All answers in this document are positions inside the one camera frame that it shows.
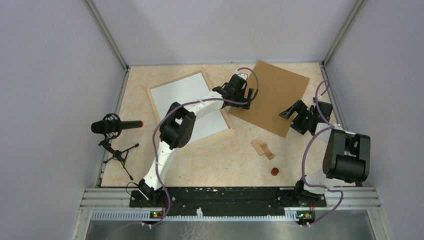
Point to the wooden picture frame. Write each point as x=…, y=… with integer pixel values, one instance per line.
x=152, y=99

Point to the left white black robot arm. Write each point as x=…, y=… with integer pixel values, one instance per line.
x=177, y=127

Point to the small brown round disc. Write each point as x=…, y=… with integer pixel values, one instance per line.
x=274, y=171

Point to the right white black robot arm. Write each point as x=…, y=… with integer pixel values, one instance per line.
x=347, y=156

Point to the brown frame backing board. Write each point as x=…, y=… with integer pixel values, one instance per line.
x=278, y=90

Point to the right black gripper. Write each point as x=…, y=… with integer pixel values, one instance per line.
x=301, y=108

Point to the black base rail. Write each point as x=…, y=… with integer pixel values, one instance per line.
x=258, y=201

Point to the light wooden block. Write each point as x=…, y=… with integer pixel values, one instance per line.
x=257, y=146

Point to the black microphone on stand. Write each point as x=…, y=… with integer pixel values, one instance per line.
x=111, y=127

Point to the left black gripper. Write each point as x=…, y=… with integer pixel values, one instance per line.
x=241, y=91

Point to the darker wooden block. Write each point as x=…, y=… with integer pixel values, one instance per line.
x=267, y=151

